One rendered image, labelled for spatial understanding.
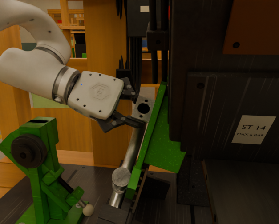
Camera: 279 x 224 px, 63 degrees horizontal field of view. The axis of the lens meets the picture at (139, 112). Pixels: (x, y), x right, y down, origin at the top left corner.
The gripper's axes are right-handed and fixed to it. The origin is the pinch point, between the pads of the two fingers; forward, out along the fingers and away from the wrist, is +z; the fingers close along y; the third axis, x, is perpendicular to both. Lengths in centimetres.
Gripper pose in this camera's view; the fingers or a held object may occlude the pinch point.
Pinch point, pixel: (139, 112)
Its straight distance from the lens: 51.0
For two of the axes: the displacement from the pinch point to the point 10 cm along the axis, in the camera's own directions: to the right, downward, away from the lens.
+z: 9.4, 3.4, -0.1
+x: -1.4, 4.1, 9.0
